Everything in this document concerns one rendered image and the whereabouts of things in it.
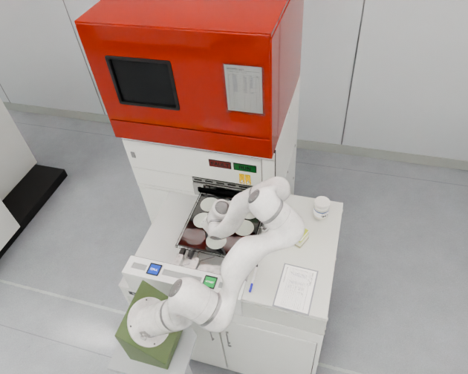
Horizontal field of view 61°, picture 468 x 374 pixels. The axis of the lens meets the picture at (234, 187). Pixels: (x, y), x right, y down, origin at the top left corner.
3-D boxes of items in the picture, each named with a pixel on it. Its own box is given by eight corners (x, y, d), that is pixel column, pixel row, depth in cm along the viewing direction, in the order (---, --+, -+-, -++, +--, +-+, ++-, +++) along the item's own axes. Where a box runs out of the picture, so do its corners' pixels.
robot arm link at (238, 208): (266, 227, 150) (218, 243, 172) (269, 189, 157) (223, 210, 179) (247, 220, 145) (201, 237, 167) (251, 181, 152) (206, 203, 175)
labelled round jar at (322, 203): (314, 208, 194) (316, 194, 187) (328, 210, 192) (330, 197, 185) (312, 218, 189) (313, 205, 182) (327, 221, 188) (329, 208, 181)
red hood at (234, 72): (171, 63, 250) (150, -41, 208) (300, 74, 230) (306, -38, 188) (114, 138, 201) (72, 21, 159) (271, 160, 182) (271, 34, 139)
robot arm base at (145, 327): (155, 357, 154) (181, 352, 141) (117, 329, 148) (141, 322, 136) (177, 315, 167) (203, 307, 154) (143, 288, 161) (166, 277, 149)
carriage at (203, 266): (177, 259, 192) (176, 256, 190) (250, 275, 183) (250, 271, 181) (171, 273, 187) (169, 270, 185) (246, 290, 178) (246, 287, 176)
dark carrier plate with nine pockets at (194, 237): (202, 194, 215) (202, 193, 215) (264, 205, 207) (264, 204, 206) (178, 245, 193) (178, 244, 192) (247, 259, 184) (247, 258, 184)
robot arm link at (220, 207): (223, 231, 176) (226, 211, 180) (230, 220, 164) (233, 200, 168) (205, 227, 174) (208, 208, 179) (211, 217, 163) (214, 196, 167)
